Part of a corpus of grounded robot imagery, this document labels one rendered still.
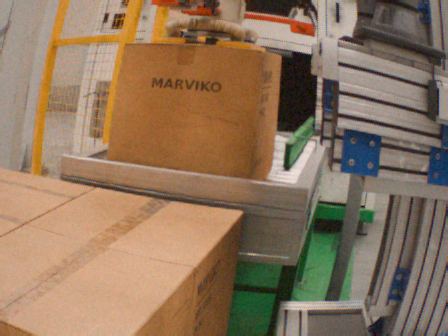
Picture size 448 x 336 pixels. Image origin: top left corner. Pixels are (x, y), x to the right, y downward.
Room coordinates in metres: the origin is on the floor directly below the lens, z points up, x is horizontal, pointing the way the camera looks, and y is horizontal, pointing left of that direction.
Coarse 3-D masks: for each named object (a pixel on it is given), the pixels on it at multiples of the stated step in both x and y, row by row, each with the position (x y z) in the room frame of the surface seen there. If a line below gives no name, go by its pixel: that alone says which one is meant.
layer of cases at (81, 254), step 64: (0, 192) 1.68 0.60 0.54; (64, 192) 1.85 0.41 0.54; (0, 256) 1.10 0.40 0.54; (64, 256) 1.23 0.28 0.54; (128, 256) 1.34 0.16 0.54; (192, 256) 1.42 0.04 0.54; (0, 320) 0.79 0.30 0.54; (64, 320) 0.87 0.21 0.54; (128, 320) 0.95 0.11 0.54; (192, 320) 1.36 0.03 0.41
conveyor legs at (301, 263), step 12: (312, 228) 3.16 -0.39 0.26; (300, 252) 2.32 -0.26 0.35; (300, 264) 3.16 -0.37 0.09; (288, 276) 2.32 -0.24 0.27; (300, 276) 3.16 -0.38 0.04; (240, 288) 2.38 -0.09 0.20; (252, 288) 2.36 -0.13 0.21; (264, 288) 2.35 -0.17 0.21; (276, 288) 2.35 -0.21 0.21; (288, 288) 2.32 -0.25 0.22; (276, 300) 2.32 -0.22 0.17; (288, 300) 2.32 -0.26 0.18; (276, 312) 2.32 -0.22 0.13
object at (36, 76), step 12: (48, 12) 5.08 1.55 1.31; (48, 24) 5.07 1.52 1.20; (48, 36) 5.07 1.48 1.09; (36, 60) 5.08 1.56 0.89; (36, 72) 5.08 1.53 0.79; (36, 84) 5.07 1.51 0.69; (36, 96) 5.07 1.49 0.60; (36, 108) 5.07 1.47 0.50; (24, 132) 5.08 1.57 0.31; (24, 144) 5.08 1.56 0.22
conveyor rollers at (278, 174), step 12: (276, 132) 4.10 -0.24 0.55; (288, 132) 4.18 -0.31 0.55; (276, 144) 3.55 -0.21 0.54; (312, 144) 3.71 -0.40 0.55; (276, 156) 3.10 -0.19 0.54; (300, 156) 3.18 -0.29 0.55; (276, 168) 2.74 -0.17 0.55; (288, 168) 2.75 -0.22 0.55; (300, 168) 2.82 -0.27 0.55; (264, 180) 2.47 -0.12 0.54; (276, 180) 2.47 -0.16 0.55; (288, 180) 2.47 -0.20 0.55
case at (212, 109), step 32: (128, 64) 2.11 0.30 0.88; (160, 64) 2.10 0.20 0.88; (192, 64) 2.09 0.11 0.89; (224, 64) 2.07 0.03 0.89; (256, 64) 2.06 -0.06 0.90; (128, 96) 2.11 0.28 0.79; (160, 96) 2.10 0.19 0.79; (192, 96) 2.08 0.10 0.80; (224, 96) 2.07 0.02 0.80; (256, 96) 2.06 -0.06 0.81; (128, 128) 2.11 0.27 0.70; (160, 128) 2.09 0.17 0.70; (192, 128) 2.08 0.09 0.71; (224, 128) 2.07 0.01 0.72; (256, 128) 2.07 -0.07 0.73; (128, 160) 2.11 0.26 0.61; (160, 160) 2.09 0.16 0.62; (192, 160) 2.08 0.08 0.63; (224, 160) 2.07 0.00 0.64; (256, 160) 2.15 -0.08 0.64
